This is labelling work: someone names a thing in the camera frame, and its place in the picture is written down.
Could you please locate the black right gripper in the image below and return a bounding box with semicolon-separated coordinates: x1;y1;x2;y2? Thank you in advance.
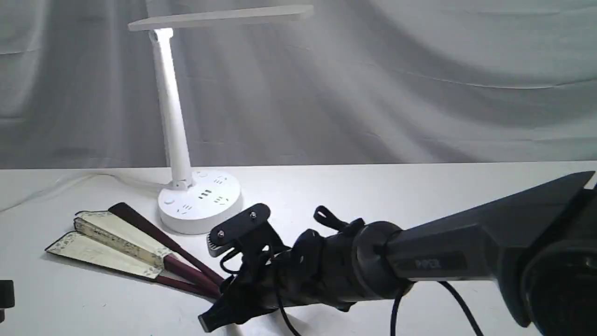
198;218;369;333

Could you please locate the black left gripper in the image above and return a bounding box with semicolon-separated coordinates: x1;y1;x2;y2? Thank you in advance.
0;280;15;323

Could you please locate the cream paper folding fan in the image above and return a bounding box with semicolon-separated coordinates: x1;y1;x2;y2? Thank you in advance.
45;202;224;300

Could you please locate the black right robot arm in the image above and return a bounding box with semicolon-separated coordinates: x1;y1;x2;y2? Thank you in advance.
198;171;597;336

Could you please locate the white desk lamp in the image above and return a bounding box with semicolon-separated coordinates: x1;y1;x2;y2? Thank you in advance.
128;4;314;235

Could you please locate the grey backdrop curtain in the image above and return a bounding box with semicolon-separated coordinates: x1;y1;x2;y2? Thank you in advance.
0;0;597;169

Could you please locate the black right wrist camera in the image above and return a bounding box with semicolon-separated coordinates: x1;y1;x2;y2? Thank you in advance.
207;203;286;258

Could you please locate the white lamp power cable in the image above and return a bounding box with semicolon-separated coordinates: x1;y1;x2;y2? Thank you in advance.
0;173;165;213

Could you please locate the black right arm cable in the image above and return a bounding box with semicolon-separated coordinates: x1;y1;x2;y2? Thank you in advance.
219;243;486;336

